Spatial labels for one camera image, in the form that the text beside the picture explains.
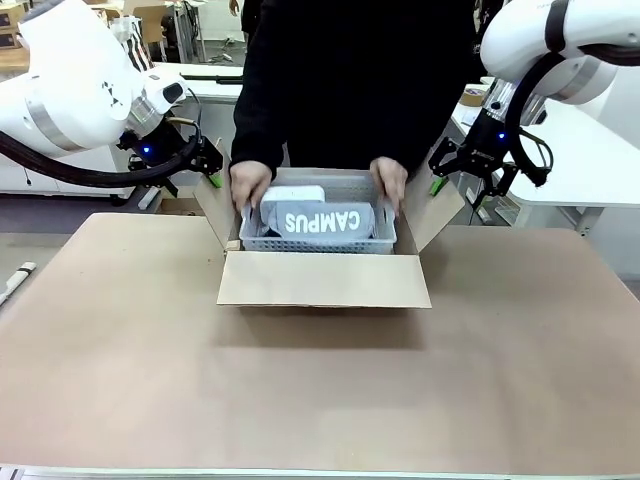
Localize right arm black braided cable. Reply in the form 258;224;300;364
503;42;640;189

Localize person's left hand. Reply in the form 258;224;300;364
369;156;409;219

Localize white stick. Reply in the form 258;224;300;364
0;260;37;307

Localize white perforated plastic basket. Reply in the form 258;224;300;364
238;167;399;255

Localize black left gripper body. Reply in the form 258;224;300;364
117;122;189;169

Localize person black sweater blue jeans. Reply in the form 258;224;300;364
230;0;484;176

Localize brown cardboard shipping box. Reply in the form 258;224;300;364
192;162;466;311

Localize large white table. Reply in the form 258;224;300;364
449;74;640;241

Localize grey folded CAMPUS shirt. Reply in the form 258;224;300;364
259;199;376;240

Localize person's right forearm black sleeve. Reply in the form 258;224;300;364
230;89;291;171

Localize white folded cloth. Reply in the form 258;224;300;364
260;184;326;211

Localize person's right hand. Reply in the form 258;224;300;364
228;159;274;211

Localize black long bar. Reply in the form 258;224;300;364
182;73;245;85

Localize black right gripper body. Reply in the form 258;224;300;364
462;109;511;174

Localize person's left forearm black sleeve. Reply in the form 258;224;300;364
399;94;469;174

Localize black white striped bag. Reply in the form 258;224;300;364
122;17;157;74

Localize open cardboard box on floor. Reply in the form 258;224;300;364
158;197;207;217

